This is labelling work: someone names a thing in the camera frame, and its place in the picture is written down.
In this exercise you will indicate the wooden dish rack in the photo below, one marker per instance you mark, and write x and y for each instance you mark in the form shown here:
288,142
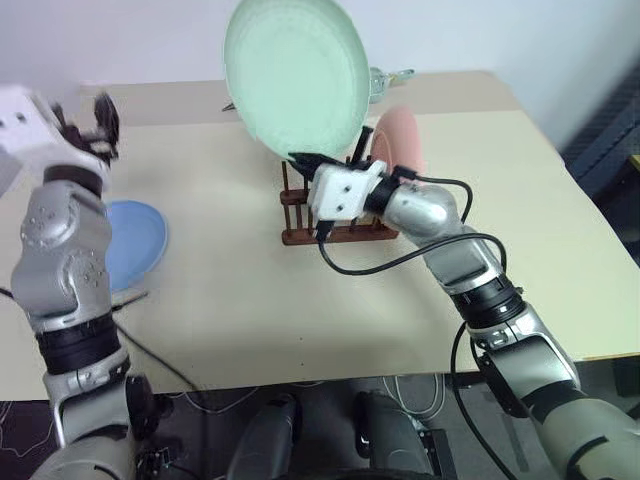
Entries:
350,235

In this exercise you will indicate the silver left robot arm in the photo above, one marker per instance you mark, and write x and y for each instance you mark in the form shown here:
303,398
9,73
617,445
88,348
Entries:
60,260

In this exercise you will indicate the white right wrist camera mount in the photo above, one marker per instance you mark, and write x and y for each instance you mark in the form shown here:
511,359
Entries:
342,195

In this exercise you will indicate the pink plate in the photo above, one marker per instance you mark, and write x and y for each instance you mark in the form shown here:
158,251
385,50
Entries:
400,135

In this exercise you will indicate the blue plate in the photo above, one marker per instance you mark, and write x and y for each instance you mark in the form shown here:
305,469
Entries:
140,240

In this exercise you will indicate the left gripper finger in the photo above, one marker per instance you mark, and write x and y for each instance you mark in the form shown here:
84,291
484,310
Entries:
106,114
61,116

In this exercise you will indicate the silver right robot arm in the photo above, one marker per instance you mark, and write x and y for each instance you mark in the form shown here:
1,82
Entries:
505,310

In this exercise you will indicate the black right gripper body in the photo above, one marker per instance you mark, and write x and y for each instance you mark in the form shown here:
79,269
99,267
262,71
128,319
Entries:
325,164

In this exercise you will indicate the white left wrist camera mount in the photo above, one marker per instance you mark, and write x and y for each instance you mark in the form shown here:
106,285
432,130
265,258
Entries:
22,122

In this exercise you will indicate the dark rounded shape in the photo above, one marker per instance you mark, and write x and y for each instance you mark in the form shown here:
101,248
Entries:
270,435
385,432

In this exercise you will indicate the small dark object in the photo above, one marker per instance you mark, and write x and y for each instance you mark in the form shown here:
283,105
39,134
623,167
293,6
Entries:
228,106

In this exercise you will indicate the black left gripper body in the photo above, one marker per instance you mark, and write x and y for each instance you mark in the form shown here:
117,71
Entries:
95,144

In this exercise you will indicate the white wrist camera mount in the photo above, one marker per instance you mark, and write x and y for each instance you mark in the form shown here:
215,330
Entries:
22,122
342,195

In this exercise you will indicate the dark blue black furniture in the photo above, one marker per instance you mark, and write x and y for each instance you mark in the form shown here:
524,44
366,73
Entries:
610,140

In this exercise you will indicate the clear glass jar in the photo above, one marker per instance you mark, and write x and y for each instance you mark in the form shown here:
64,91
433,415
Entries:
377,86

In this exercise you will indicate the green plate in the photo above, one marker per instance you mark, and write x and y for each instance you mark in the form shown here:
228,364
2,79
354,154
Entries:
295,75

